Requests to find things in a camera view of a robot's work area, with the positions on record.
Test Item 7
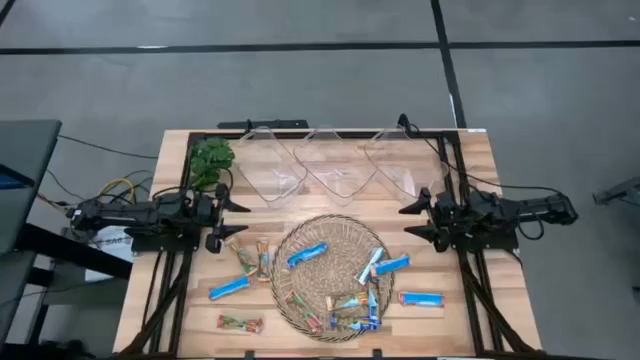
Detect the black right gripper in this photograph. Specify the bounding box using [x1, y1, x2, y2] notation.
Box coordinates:
[398, 187, 459, 254]

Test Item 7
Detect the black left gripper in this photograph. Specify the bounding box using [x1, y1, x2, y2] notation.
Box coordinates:
[192, 182, 252, 255]

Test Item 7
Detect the blue red-ended granola bar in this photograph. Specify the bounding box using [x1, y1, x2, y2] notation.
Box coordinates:
[397, 291, 445, 308]

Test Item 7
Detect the red green granola bar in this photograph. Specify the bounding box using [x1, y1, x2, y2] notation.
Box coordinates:
[283, 290, 325, 336]
[216, 314, 265, 335]

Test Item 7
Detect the light blue white granola bar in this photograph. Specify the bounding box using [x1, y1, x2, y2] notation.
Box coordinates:
[354, 246, 386, 286]

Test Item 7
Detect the clear plastic bin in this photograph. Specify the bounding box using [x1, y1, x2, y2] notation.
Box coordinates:
[232, 125, 309, 210]
[292, 125, 380, 207]
[363, 125, 451, 206]

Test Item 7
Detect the green artificial plant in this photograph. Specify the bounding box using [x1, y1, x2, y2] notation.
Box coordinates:
[188, 137, 236, 191]

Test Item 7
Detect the black power strip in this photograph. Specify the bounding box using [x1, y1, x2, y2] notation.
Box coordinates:
[217, 118, 310, 130]

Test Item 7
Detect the round woven wicker basket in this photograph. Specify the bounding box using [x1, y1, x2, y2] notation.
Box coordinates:
[270, 214, 396, 344]

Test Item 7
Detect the white paper sign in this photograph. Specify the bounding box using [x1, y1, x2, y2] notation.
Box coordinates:
[84, 224, 136, 284]

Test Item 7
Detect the black desk crossbar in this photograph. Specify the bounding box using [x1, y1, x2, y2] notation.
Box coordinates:
[14, 222, 134, 351]

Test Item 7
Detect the grey furniture leg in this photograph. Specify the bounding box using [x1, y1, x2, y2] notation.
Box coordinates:
[593, 175, 640, 206]

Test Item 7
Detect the grey desk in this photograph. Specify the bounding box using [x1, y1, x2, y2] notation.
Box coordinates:
[0, 118, 63, 346]

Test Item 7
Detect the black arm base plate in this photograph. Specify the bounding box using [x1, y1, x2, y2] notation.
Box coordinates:
[447, 209, 521, 253]
[124, 227, 204, 254]

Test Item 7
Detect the black power cable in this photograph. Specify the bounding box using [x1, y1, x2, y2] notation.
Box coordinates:
[409, 123, 564, 194]

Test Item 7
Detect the yellow cable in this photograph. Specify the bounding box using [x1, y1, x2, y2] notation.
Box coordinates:
[97, 177, 136, 221]

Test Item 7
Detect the thin black floor cable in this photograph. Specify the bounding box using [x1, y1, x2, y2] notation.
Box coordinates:
[57, 134, 159, 160]

